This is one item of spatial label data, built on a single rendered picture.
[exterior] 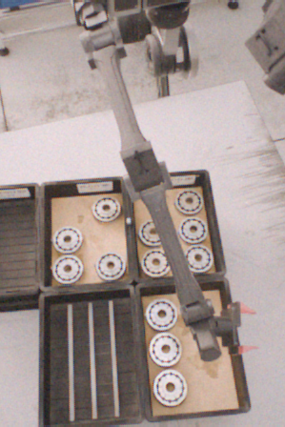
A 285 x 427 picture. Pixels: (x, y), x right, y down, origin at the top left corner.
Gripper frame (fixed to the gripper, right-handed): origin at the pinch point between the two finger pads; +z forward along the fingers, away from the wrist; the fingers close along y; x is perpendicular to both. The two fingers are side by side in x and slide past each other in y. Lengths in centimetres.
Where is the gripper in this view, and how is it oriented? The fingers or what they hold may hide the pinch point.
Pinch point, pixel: (254, 330)
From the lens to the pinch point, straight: 137.0
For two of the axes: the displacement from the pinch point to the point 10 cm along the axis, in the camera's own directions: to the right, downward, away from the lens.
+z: 9.3, 1.6, 3.3
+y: 0.3, -9.2, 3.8
